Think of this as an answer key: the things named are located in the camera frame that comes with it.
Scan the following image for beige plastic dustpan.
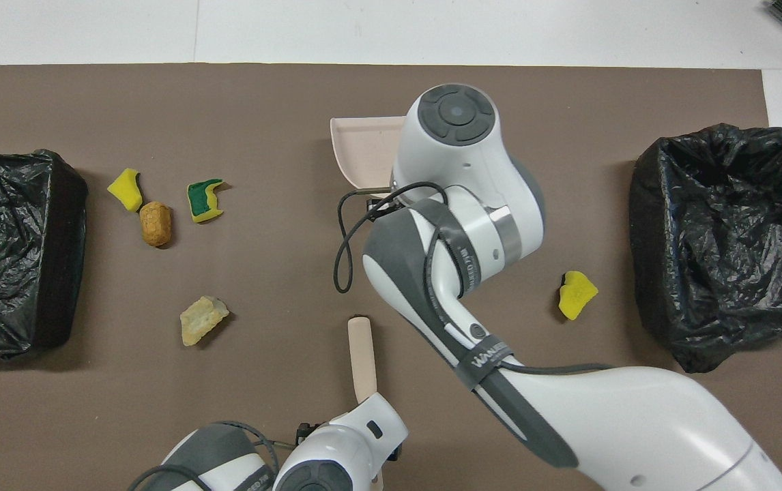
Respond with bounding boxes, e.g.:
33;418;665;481
330;116;409;200

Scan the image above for beige hand brush black bristles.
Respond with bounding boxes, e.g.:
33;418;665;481
348;316;378;404

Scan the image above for yellow sponge piece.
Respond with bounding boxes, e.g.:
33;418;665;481
106;168;143;213
558;271;599;321

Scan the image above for green and yellow sponge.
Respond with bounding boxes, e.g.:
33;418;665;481
187;178;225;224

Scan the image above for pale white bread chunk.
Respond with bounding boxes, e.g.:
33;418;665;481
180;295;231;347

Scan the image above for brown textured bread roll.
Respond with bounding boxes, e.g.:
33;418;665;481
139;200;173;248

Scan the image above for black bag lined bin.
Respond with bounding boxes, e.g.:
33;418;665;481
628;123;782;374
0;149;89;359

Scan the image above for brown paper table mat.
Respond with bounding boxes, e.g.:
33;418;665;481
0;63;782;491

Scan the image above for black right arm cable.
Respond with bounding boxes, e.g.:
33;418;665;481
334;181;613;383

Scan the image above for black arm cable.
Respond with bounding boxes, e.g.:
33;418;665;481
128;421;296;491
334;181;613;383

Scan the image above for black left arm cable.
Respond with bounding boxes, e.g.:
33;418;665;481
128;421;296;491

